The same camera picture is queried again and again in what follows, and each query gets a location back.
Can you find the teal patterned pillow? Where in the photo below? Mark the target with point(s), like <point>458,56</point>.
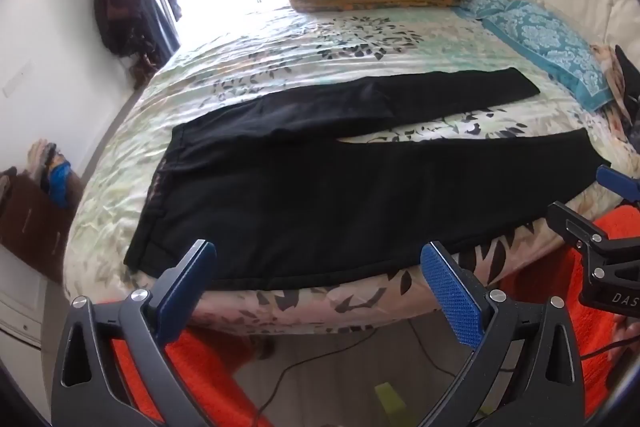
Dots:
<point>545,42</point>

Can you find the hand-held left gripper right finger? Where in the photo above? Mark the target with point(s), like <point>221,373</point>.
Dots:
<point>452,294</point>

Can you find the floral bedsheet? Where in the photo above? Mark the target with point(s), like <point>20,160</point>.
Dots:
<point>250,57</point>

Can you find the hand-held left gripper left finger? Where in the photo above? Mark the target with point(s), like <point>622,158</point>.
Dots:
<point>186,285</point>

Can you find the black pants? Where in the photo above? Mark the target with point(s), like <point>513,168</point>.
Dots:
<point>300,207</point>

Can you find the brown wooden cabinet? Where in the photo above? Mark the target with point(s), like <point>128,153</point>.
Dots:
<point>30,227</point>

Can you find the pile of clothes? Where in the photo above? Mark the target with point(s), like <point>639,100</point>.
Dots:
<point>57,179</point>

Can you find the tan patterned cloth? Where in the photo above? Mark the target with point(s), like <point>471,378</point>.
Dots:
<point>607,67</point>

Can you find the white cabinet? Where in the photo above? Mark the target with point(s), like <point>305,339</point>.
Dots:
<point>20,302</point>

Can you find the yellow-green floor tape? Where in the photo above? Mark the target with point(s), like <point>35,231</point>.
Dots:
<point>390,402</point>

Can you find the orange fleece cloth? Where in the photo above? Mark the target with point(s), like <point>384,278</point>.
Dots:
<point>540,267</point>

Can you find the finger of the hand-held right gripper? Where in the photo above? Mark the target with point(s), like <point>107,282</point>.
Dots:
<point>575,227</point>
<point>612,182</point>

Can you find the dark hanging clothes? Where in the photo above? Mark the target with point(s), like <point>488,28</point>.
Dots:
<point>117,7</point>

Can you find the black bag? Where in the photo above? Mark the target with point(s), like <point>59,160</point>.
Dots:
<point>631,77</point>

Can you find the person's right hand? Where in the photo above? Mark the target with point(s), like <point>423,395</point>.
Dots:
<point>627,334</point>

